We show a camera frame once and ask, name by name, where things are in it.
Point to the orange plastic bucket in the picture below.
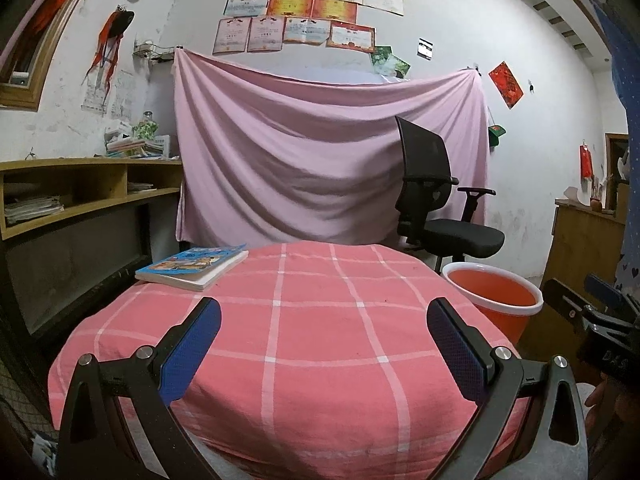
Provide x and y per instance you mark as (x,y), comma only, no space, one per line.
(492,290)

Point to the stack of books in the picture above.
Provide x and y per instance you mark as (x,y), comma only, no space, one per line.
(137,146)

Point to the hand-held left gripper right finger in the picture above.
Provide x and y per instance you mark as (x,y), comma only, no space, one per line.
(455,355)

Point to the pink hanging sheet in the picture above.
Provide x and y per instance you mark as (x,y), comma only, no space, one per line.
(310,160)

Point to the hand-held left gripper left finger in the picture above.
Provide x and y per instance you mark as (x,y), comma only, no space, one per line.
(192,350)

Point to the wooden cabinet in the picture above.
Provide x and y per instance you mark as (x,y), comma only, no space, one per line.
(575,250)

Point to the red checked blanket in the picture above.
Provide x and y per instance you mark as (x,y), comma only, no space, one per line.
(310,350)

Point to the glass jar with green contents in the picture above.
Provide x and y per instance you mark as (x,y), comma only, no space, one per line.
(146,127)

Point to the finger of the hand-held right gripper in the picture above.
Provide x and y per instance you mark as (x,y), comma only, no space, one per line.
(567,302)
(607,291)

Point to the blue dotted curtain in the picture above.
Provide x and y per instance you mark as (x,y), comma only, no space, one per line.
(625,110)

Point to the small brown pot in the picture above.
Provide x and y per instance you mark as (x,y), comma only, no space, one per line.
(595,205)

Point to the red hanging charm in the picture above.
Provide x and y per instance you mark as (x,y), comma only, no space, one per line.
(586,162)

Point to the black wall hook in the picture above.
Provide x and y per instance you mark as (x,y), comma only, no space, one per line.
(531,88)
(475,66)

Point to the person's right hand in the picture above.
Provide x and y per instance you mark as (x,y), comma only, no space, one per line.
(620,415)

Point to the pink window curtain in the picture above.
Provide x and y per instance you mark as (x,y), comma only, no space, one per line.
(20,45)

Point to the paper wall calendar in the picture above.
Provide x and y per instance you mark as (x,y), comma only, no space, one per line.
(110,97)

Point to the wooden window frame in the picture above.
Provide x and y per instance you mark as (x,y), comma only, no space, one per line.
(37,80)

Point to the small black white photo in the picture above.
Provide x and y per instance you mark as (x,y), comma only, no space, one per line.
(425,48)

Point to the white curved ornament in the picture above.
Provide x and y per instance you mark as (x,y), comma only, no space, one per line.
(572,196)

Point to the green cap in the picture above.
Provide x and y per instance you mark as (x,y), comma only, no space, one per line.
(497,135)

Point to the framed picture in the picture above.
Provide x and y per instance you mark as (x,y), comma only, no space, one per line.
(616,170)

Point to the red paper wall decoration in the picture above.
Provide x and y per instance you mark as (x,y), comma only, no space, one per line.
(506,85)

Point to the blue cover book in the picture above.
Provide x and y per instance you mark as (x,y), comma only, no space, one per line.
(192,265)

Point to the green landscape photo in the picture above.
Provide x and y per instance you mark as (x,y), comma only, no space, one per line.
(398,66)
(381,56)

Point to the wooden shelf unit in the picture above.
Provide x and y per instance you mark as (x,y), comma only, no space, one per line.
(100,175)

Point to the pile of papers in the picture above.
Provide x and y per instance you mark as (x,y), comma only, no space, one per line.
(32,209)
(142,187)

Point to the black office chair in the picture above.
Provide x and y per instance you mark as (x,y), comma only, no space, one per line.
(450,235)

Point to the red tassel ornament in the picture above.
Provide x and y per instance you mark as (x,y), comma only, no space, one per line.
(111,42)

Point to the group of wall certificates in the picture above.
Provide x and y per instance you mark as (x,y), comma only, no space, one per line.
(310,15)

